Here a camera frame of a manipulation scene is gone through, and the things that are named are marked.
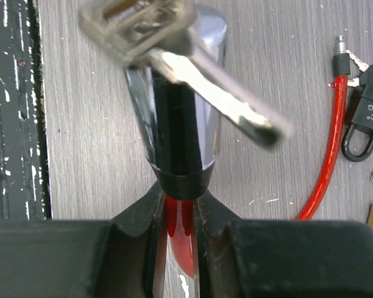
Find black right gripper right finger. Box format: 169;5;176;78
192;192;373;297

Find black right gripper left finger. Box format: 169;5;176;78
0;183;167;297

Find red cable lock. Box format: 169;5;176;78
125;4;349;278

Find black padlock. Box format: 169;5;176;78
341;65;373;162

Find cable lock keys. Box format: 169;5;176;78
78;1;292;147

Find black-headed key bunch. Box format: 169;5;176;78
346;50;369;88

